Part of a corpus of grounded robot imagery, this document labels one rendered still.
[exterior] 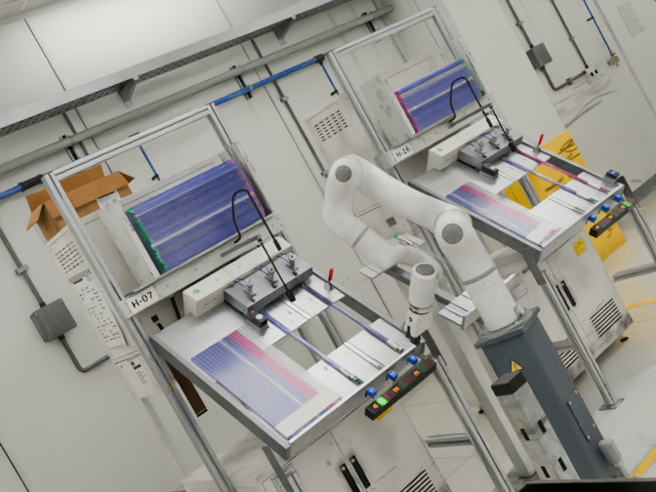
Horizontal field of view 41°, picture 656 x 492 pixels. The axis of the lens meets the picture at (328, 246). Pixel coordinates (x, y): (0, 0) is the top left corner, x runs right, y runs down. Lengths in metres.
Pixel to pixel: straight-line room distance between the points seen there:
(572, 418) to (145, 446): 2.50
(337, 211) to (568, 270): 1.72
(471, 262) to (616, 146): 4.96
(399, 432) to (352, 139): 1.44
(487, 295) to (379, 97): 1.52
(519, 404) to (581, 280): 3.33
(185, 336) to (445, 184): 1.47
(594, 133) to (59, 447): 4.91
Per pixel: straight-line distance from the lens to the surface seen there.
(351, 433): 3.36
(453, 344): 3.43
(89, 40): 5.22
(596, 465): 3.01
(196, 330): 3.23
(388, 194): 2.82
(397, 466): 3.47
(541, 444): 1.04
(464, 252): 2.79
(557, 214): 3.96
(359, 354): 3.14
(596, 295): 4.41
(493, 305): 2.86
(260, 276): 3.35
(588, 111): 7.56
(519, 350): 2.86
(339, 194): 2.81
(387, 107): 4.08
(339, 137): 4.22
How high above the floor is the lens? 1.40
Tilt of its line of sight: 4 degrees down
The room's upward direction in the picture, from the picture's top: 29 degrees counter-clockwise
